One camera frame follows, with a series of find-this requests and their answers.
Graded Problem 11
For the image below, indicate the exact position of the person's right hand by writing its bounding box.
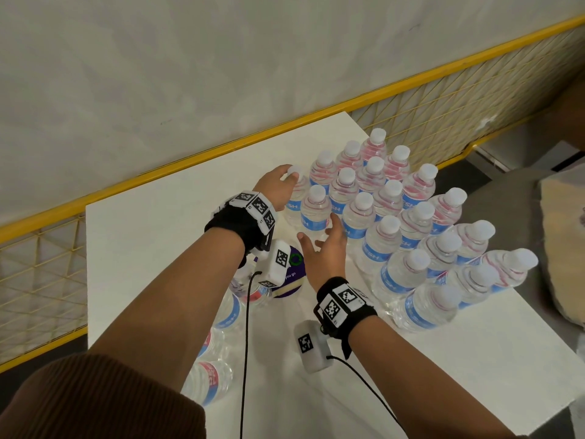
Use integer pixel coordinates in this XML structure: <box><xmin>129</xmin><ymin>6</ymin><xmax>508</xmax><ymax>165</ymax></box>
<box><xmin>297</xmin><ymin>213</ymin><xmax>349</xmax><ymax>292</ymax></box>

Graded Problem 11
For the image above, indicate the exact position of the person's left hand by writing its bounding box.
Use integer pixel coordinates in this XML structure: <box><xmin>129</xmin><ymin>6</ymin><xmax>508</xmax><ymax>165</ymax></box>
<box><xmin>252</xmin><ymin>164</ymin><xmax>300</xmax><ymax>211</ymax></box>

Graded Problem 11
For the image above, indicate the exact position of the arranged group of water bottles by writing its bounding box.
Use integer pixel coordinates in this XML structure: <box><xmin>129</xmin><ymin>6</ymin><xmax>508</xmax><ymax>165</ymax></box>
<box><xmin>308</xmin><ymin>127</ymin><xmax>540</xmax><ymax>334</ymax></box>

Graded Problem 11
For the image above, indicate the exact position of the brown cardboard box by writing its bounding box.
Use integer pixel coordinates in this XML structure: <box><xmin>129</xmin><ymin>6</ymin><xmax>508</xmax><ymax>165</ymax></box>
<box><xmin>539</xmin><ymin>173</ymin><xmax>585</xmax><ymax>327</ymax></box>

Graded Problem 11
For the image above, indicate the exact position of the person's right forearm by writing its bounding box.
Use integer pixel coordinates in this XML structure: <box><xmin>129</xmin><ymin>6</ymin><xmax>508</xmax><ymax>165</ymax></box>
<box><xmin>349</xmin><ymin>315</ymin><xmax>517</xmax><ymax>439</ymax></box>

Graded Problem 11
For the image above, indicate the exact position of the person's left forearm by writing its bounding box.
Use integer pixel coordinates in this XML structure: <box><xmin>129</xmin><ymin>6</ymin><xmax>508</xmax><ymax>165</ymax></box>
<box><xmin>89</xmin><ymin>228</ymin><xmax>247</xmax><ymax>394</ymax></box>

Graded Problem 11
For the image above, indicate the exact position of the purple round sticker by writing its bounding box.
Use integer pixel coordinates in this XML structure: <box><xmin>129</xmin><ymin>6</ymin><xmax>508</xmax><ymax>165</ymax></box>
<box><xmin>269</xmin><ymin>244</ymin><xmax>306</xmax><ymax>300</ymax></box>

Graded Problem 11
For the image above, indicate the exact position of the black wristband with markers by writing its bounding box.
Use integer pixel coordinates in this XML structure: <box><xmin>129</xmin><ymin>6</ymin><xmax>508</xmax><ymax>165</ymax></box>
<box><xmin>204</xmin><ymin>190</ymin><xmax>278</xmax><ymax>257</ymax></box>
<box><xmin>313</xmin><ymin>276</ymin><xmax>379</xmax><ymax>360</ymax></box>

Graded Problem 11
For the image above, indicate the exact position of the white table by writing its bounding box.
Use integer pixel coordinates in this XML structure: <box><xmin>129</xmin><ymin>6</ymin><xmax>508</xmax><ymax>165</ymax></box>
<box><xmin>85</xmin><ymin>112</ymin><xmax>585</xmax><ymax>439</ymax></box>

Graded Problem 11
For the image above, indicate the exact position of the brown sweater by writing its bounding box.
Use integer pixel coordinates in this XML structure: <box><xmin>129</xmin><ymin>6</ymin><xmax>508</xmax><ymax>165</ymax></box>
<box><xmin>0</xmin><ymin>354</ymin><xmax>207</xmax><ymax>439</ymax></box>

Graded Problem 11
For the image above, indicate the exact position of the brown chair backrest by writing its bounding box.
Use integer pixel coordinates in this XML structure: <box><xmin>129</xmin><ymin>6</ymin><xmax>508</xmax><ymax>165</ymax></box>
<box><xmin>544</xmin><ymin>77</ymin><xmax>585</xmax><ymax>151</ymax></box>

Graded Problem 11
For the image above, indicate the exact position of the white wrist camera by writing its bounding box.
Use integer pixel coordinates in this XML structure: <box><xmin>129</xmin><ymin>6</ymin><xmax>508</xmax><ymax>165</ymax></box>
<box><xmin>258</xmin><ymin>240</ymin><xmax>292</xmax><ymax>288</ymax></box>
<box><xmin>294</xmin><ymin>319</ymin><xmax>332</xmax><ymax>374</ymax></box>

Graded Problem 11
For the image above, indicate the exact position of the black cable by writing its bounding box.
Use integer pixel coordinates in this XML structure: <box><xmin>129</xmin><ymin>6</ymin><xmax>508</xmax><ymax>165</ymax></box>
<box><xmin>327</xmin><ymin>355</ymin><xmax>408</xmax><ymax>435</ymax></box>
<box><xmin>239</xmin><ymin>271</ymin><xmax>264</xmax><ymax>439</ymax></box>

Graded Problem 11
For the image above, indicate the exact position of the yellow wire mesh fence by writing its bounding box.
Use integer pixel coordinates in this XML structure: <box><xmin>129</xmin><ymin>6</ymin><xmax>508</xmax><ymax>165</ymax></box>
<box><xmin>0</xmin><ymin>15</ymin><xmax>585</xmax><ymax>373</ymax></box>

